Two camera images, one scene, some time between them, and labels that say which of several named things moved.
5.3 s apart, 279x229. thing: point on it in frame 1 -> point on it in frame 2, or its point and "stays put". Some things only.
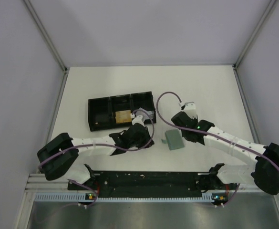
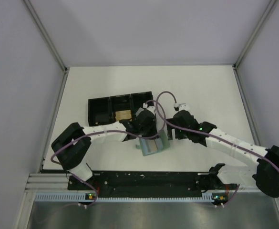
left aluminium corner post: [56, 54] stays put
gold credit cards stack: [123, 116] stays put
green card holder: [174, 139] -> [152, 146]
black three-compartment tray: [108, 112] stays put
